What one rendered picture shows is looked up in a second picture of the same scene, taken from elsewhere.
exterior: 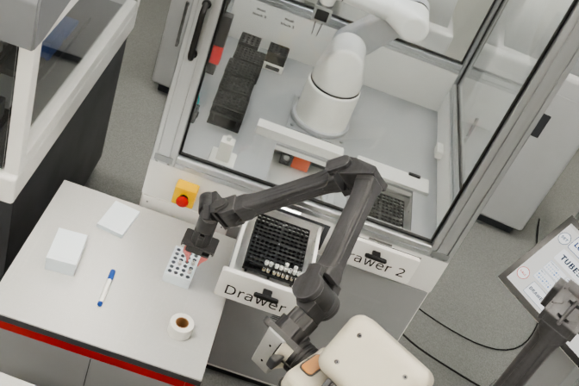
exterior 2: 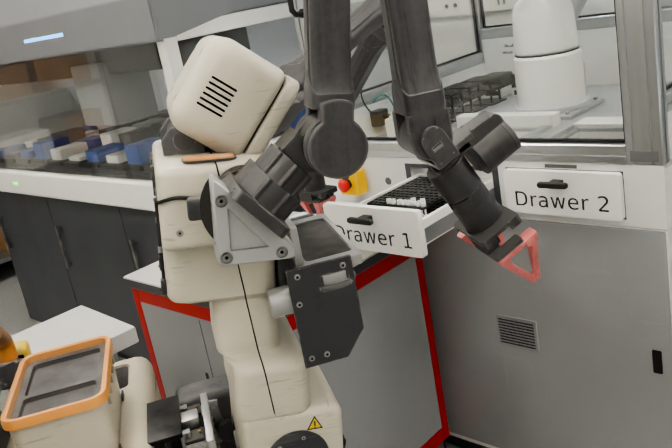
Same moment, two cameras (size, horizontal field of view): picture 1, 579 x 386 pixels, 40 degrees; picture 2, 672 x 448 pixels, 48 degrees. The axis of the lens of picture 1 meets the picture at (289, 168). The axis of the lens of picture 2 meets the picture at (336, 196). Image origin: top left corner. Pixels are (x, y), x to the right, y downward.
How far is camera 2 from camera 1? 1.82 m
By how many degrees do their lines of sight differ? 49
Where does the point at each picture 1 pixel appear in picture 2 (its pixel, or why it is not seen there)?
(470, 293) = not seen: outside the picture
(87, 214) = not seen: hidden behind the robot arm
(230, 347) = (483, 406)
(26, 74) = (168, 70)
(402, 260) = (595, 181)
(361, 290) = (578, 259)
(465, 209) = (634, 60)
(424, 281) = (648, 212)
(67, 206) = not seen: hidden behind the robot
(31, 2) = not seen: outside the picture
